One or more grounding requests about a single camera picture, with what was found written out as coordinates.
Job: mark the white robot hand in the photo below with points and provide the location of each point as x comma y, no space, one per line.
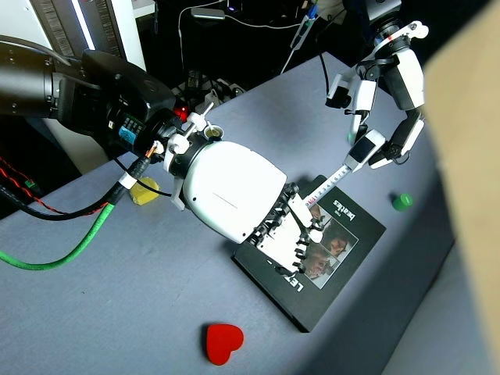
230,187
410,82

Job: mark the white ruler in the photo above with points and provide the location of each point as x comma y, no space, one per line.
363,148

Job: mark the black Let It Be album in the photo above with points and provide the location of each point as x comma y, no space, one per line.
343,269

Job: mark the yellow block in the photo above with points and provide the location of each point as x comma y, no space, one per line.
146,196

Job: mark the beige cardboard panel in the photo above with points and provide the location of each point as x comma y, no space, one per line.
468,156

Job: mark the black power strip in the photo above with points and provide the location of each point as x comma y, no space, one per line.
193,80

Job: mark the green cylinder block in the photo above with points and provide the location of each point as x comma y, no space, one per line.
402,202

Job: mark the grey tablecloth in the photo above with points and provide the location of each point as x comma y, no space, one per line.
117,293

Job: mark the red heart block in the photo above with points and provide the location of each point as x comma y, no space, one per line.
222,343

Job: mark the white computer case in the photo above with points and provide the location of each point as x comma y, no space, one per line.
74,150

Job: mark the grey power adapter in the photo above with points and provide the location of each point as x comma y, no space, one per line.
207,14

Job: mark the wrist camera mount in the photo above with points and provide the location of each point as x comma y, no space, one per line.
339,93

